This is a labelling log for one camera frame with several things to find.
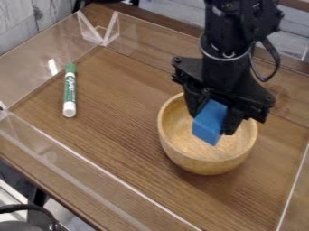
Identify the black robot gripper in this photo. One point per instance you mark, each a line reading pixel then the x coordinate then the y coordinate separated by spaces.
pixel 227 81

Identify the blue foam block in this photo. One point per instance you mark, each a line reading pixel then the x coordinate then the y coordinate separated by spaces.
pixel 208 122

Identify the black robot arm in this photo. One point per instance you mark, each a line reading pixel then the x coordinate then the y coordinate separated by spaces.
pixel 236 25

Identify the brown wooden bowl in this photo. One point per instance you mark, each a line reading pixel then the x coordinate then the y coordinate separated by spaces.
pixel 194 155

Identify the green dry-erase marker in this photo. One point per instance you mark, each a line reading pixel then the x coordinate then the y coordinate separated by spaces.
pixel 70 91

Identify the clear acrylic tray wall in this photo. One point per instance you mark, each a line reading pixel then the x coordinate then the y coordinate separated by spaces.
pixel 100 161

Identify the black metal table bracket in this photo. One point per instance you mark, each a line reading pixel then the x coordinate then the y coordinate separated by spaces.
pixel 37 217

